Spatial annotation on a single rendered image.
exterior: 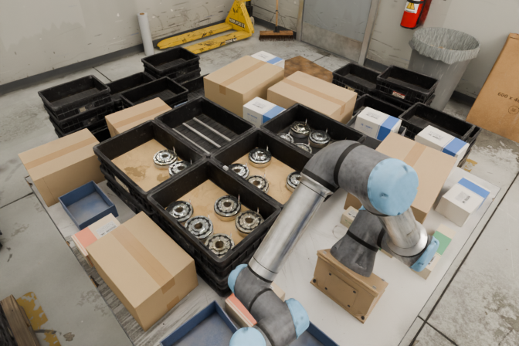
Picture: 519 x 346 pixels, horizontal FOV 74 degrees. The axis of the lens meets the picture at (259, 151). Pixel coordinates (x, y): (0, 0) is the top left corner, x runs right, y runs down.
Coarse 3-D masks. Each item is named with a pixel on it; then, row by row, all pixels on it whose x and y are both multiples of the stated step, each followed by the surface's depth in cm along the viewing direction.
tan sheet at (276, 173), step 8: (240, 160) 155; (248, 160) 155; (272, 160) 155; (256, 168) 151; (264, 168) 151; (272, 168) 151; (280, 168) 151; (288, 168) 151; (272, 176) 147; (280, 176) 147; (272, 184) 143; (280, 184) 144; (272, 192) 140; (280, 192) 140; (288, 192) 140; (280, 200) 137
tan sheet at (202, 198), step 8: (208, 184) 143; (192, 192) 139; (200, 192) 139; (208, 192) 139; (216, 192) 139; (224, 192) 139; (184, 200) 135; (192, 200) 136; (200, 200) 136; (208, 200) 136; (200, 208) 133; (208, 208) 133; (216, 224) 127; (224, 224) 127; (232, 224) 127; (216, 232) 124; (224, 232) 124; (232, 232) 124; (240, 240) 122
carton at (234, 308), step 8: (272, 288) 114; (280, 288) 114; (232, 296) 112; (280, 296) 112; (232, 304) 109; (240, 304) 109; (232, 312) 110; (240, 312) 108; (248, 312) 108; (240, 320) 108; (248, 320) 106
